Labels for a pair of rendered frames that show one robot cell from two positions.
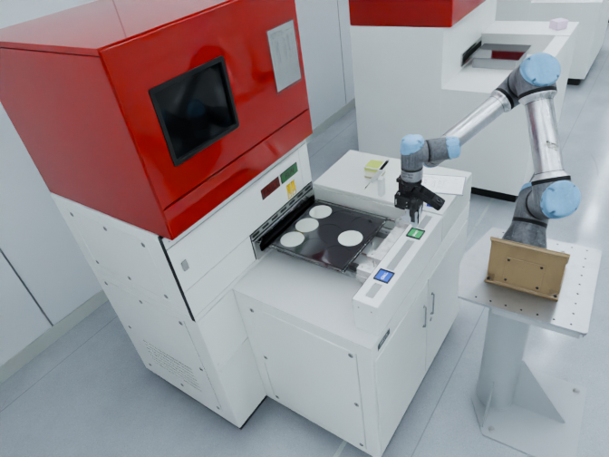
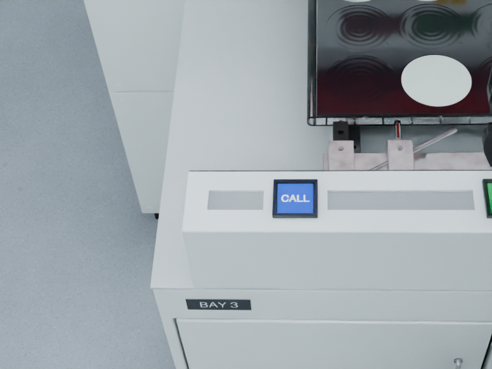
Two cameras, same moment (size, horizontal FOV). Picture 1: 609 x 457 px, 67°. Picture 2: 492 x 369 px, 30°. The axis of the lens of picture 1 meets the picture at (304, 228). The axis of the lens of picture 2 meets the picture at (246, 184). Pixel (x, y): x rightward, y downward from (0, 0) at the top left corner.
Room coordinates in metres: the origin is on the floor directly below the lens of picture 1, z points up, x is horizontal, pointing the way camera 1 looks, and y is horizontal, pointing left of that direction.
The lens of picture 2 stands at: (0.73, -0.76, 1.90)
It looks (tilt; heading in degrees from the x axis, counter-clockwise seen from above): 54 degrees down; 57
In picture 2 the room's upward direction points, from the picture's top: 6 degrees counter-clockwise
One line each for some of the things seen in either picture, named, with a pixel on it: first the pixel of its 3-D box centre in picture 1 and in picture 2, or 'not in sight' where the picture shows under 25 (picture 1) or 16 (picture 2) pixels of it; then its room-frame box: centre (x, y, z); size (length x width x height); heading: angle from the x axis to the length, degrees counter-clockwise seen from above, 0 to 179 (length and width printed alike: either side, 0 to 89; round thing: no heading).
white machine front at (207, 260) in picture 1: (253, 219); not in sight; (1.53, 0.20, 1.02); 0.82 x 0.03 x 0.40; 139
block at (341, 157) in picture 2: (368, 271); (341, 168); (1.25, -0.21, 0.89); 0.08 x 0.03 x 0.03; 49
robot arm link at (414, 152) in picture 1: (412, 152); not in sight; (1.35, -0.40, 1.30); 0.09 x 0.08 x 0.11; 87
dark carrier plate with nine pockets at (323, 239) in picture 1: (327, 231); (430, 28); (1.53, -0.09, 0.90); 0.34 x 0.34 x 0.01; 49
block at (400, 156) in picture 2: (378, 258); (400, 168); (1.31, -0.26, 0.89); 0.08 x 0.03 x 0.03; 49
